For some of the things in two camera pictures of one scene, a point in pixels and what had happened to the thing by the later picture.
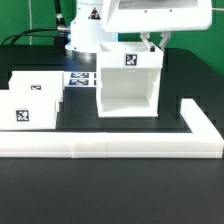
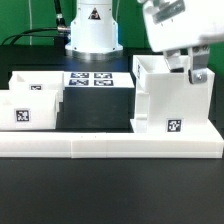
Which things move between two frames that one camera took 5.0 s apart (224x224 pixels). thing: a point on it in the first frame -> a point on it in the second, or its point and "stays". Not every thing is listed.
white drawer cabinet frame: [128, 79] -> [168, 103]
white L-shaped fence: [204, 141] stays
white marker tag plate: [83, 79] stays
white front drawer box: [27, 110] stays
